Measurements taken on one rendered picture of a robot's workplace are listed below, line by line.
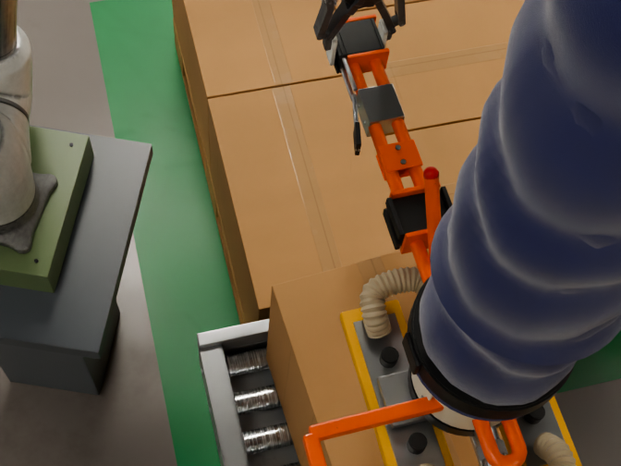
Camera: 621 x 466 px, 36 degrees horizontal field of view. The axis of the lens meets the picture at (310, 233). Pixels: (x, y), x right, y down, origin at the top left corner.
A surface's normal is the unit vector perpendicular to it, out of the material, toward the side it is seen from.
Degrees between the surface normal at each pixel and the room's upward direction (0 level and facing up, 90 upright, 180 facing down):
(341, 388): 0
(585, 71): 101
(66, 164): 1
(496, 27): 0
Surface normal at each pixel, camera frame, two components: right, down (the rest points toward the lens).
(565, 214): -0.61, 0.75
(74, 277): 0.07, -0.45
